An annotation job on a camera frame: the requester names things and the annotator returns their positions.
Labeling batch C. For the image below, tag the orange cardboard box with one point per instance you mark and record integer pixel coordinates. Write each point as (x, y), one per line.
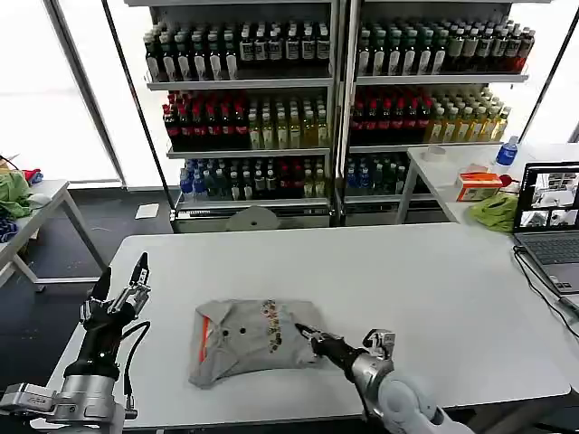
(476, 187)

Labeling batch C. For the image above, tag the small red object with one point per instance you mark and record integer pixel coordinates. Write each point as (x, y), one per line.
(505, 180)

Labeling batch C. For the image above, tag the white tape roll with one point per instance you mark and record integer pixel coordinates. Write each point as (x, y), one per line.
(434, 153)

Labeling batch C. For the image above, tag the white paper sheet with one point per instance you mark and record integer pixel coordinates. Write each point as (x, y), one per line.
(147, 211)

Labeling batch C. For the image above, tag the red cloth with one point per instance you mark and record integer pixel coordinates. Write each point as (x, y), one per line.
(32, 176)

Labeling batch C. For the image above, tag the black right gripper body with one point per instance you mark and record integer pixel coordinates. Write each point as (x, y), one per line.
(335, 350)

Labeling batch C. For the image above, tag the grey printed T-shirt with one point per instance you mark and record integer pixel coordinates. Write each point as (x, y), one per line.
(253, 343)

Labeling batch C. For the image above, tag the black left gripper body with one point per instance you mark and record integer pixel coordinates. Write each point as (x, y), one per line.
(101, 339)

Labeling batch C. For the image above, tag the light green crumpled cloth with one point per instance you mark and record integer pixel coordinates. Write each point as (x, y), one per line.
(494, 212)

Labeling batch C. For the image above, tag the blue water bottle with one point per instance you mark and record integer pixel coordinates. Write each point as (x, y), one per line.
(506, 153)

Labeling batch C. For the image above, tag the grey open laptop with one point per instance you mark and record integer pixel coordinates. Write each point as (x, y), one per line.
(549, 244)

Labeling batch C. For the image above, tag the white side table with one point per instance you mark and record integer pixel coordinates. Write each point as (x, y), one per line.
(429, 181)

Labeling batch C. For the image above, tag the brown cardboard box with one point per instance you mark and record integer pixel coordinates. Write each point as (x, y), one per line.
(6, 163)

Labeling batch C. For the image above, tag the dark green crumpled cloth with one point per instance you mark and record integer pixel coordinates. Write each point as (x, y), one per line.
(13, 194)

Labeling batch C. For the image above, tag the metal shelf with bottles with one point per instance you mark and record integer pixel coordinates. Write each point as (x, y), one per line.
(244, 108)
(429, 99)

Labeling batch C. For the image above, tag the round grey disc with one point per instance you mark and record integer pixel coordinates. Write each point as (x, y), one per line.
(253, 220)

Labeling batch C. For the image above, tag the black slanted pole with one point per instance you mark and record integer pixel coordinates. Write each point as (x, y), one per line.
(549, 70)
(140, 113)

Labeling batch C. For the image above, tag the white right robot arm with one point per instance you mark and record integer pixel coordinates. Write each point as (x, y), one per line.
(398, 393)

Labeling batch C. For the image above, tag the blue patterned cloth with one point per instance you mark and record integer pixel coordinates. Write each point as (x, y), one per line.
(6, 229)

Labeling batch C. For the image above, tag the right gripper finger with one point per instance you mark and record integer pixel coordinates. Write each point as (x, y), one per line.
(311, 330)
(308, 339)

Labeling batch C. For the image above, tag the grey side table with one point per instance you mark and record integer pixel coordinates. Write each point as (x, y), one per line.
(45, 199)

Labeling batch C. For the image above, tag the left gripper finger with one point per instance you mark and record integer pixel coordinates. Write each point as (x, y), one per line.
(100, 289)
(138, 278)

